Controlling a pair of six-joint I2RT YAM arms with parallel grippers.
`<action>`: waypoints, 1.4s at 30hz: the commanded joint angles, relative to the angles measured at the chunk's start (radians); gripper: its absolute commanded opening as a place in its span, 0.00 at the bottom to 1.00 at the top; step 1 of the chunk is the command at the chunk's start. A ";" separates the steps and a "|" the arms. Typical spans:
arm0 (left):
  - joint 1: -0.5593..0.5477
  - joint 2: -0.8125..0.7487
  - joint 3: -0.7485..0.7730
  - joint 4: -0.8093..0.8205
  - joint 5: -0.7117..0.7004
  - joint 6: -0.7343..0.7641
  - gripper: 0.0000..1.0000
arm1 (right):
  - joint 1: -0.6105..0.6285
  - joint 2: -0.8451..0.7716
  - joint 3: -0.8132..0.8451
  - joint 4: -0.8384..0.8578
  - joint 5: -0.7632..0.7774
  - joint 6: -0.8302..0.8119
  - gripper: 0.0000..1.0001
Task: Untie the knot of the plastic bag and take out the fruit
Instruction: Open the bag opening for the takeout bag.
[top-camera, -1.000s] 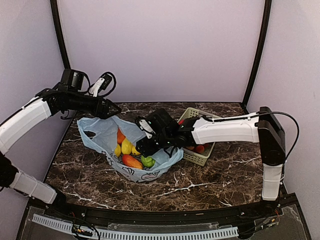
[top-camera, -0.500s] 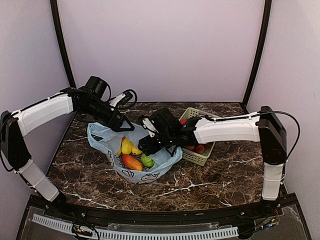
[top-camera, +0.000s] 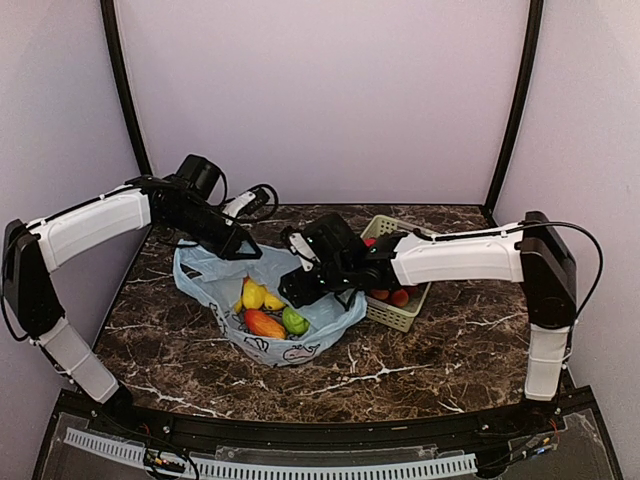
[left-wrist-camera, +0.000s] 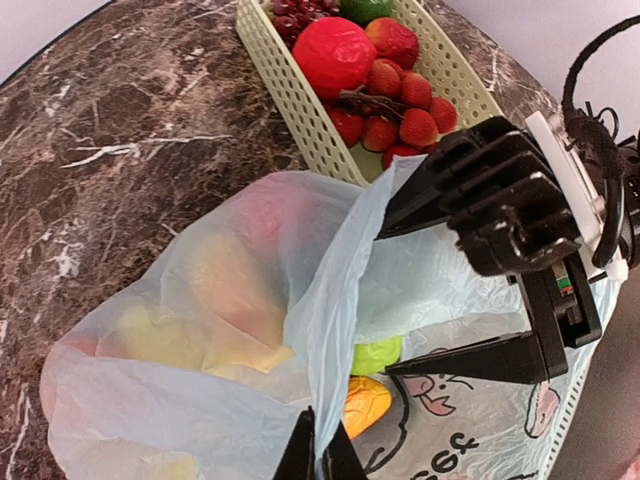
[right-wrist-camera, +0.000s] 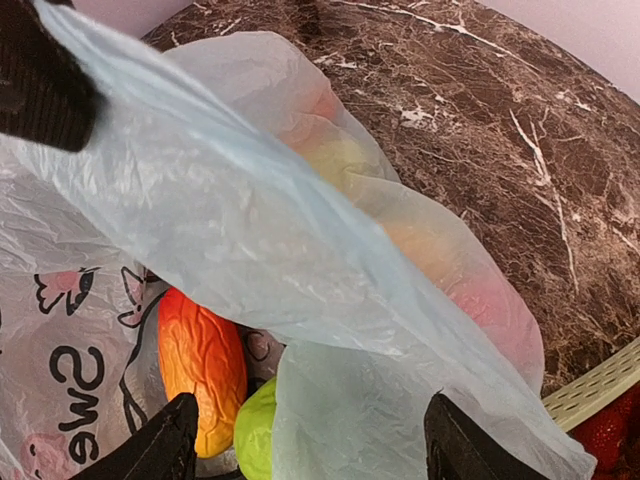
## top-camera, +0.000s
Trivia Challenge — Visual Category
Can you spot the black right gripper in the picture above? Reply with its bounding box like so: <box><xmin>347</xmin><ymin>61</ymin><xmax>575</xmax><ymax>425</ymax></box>
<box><xmin>279</xmin><ymin>258</ymin><xmax>353</xmax><ymax>306</ymax></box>

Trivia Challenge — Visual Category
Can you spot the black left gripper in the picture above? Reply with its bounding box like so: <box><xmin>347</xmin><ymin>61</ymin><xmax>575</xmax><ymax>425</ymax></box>
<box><xmin>166</xmin><ymin>199</ymin><xmax>263</xmax><ymax>260</ymax></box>

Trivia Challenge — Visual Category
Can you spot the light blue printed plastic bag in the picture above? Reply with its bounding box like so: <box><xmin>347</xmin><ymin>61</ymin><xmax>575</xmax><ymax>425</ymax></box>
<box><xmin>173</xmin><ymin>240</ymin><xmax>367</xmax><ymax>367</ymax></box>

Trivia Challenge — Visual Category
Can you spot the yellow lemon fruit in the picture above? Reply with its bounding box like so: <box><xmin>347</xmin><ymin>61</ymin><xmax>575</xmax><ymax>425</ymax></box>
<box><xmin>241</xmin><ymin>277</ymin><xmax>267</xmax><ymax>310</ymax></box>

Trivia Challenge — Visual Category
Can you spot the light green round fruit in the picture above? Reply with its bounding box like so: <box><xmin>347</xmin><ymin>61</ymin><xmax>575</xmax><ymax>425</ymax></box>
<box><xmin>282</xmin><ymin>307</ymin><xmax>310</xmax><ymax>336</ymax></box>

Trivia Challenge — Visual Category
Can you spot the orange red mango fruit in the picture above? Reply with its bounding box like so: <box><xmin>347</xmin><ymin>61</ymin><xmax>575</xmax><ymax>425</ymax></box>
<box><xmin>244</xmin><ymin>309</ymin><xmax>287</xmax><ymax>340</ymax></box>

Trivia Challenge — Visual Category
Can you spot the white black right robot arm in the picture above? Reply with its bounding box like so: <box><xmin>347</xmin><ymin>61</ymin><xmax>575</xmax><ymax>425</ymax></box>
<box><xmin>278</xmin><ymin>211</ymin><xmax>598</xmax><ymax>434</ymax></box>

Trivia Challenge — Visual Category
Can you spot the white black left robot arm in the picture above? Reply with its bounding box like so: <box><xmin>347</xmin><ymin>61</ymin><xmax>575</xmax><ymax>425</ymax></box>
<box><xmin>1</xmin><ymin>175</ymin><xmax>271</xmax><ymax>436</ymax></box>

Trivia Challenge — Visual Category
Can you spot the bunch of small peaches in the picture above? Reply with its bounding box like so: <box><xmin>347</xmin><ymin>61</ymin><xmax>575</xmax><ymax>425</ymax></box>
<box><xmin>369</xmin><ymin>286</ymin><xmax>419</xmax><ymax>308</ymax></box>

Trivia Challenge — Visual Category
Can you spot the pale green perforated basket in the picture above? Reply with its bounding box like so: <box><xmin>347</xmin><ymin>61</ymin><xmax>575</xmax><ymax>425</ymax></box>
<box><xmin>361</xmin><ymin>215</ymin><xmax>430</xmax><ymax>333</ymax></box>

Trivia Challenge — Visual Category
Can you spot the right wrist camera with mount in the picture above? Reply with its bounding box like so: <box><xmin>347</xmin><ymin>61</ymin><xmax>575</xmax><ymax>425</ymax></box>
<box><xmin>281</xmin><ymin>227</ymin><xmax>320</xmax><ymax>272</ymax></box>

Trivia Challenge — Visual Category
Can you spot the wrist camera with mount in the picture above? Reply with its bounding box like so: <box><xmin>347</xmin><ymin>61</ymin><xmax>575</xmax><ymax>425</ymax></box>
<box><xmin>281</xmin><ymin>227</ymin><xmax>320</xmax><ymax>272</ymax></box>
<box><xmin>221</xmin><ymin>183</ymin><xmax>279</xmax><ymax>224</ymax></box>

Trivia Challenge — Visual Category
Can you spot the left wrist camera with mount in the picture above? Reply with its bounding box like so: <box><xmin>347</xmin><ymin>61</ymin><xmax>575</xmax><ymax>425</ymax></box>
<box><xmin>221</xmin><ymin>183</ymin><xmax>279</xmax><ymax>224</ymax></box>

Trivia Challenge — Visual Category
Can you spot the white slotted cable duct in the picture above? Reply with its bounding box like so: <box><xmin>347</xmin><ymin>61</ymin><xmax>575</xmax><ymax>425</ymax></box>
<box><xmin>63</xmin><ymin>427</ymin><xmax>478</xmax><ymax>479</ymax></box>

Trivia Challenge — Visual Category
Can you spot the black left corner frame post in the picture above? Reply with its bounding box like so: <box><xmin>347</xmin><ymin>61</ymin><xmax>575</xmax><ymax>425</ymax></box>
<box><xmin>99</xmin><ymin>0</ymin><xmax>152</xmax><ymax>175</ymax></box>

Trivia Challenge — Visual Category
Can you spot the black corner frame post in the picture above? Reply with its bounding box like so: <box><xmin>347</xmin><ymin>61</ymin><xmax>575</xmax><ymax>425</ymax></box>
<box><xmin>99</xmin><ymin>0</ymin><xmax>152</xmax><ymax>175</ymax></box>
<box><xmin>481</xmin><ymin>0</ymin><xmax>544</xmax><ymax>224</ymax></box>

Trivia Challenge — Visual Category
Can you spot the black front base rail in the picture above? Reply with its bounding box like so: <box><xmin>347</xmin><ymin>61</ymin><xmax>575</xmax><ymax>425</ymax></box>
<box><xmin>32</xmin><ymin>387</ymin><xmax>622</xmax><ymax>479</ymax></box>

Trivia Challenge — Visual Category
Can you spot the black right corner frame post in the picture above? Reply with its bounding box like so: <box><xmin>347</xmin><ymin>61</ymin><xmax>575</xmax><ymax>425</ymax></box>
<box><xmin>481</xmin><ymin>0</ymin><xmax>544</xmax><ymax>224</ymax></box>

